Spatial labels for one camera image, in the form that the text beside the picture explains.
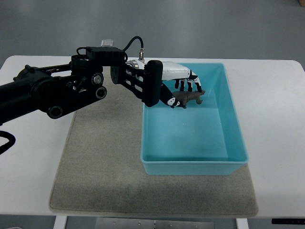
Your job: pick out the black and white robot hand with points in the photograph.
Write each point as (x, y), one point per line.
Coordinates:
(164, 78)

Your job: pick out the brown toy hippo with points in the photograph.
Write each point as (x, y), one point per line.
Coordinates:
(184, 97)

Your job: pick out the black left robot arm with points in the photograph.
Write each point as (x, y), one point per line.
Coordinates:
(62, 89)

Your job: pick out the blue plastic box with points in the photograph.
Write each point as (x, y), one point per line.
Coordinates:
(201, 139)

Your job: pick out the grey felt mat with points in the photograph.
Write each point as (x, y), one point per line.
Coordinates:
(101, 172)

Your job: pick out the metal table crossbar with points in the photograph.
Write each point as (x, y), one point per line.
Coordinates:
(117, 223)

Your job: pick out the white right table leg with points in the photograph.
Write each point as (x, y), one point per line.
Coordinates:
(242, 223)

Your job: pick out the white table leg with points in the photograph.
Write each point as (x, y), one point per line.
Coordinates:
(242, 223)
(60, 222)

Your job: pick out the white left table leg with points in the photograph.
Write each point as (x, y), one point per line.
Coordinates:
(60, 222)

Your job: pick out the black desk control panel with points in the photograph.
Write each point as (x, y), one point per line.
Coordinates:
(288, 221)

